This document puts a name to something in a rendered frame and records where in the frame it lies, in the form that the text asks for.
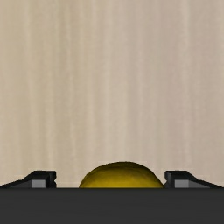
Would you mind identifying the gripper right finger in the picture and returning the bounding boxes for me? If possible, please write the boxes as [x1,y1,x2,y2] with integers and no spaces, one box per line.
[164,170,224,189]

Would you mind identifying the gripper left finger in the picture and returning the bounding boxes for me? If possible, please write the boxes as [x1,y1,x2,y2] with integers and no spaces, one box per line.
[0,170,58,189]

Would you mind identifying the yellow lemon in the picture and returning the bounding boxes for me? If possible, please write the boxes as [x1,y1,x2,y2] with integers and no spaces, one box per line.
[78,161,165,189]

